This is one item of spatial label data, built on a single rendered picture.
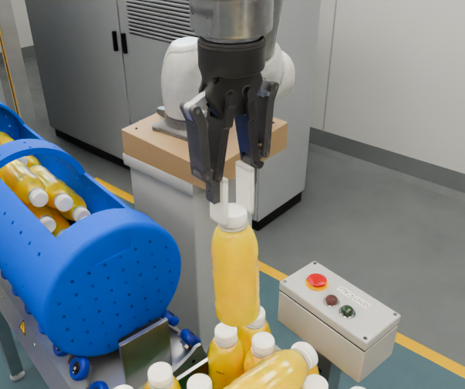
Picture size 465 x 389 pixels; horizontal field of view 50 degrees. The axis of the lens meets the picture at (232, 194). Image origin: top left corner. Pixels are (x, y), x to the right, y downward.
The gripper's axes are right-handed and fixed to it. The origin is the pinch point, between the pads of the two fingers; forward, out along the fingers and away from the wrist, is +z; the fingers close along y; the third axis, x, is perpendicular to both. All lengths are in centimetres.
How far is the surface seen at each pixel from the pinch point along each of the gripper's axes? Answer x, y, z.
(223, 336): -4.9, -2.1, 31.3
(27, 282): -32.4, 19.7, 25.1
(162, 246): -24.5, -3.5, 24.1
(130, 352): -16.6, 9.7, 36.5
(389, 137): -132, -260, 116
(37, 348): -43, 19, 51
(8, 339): -120, 13, 116
